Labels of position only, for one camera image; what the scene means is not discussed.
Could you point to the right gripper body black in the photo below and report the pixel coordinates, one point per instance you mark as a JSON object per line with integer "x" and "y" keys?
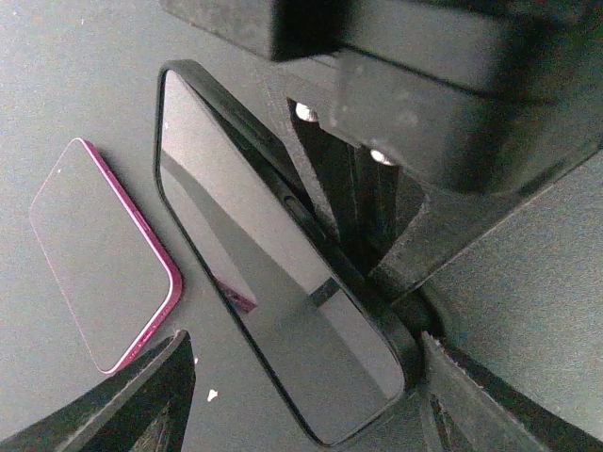
{"x": 469, "y": 96}

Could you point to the bare magenta phone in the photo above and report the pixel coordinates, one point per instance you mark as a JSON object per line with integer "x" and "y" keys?
{"x": 117, "y": 279}

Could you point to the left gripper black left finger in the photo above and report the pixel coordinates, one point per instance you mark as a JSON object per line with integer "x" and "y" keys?
{"x": 143, "y": 407}

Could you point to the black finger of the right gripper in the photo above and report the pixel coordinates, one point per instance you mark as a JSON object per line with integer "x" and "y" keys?
{"x": 366, "y": 206}

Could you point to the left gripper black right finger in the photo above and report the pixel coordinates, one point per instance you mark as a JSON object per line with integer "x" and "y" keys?
{"x": 448, "y": 392}

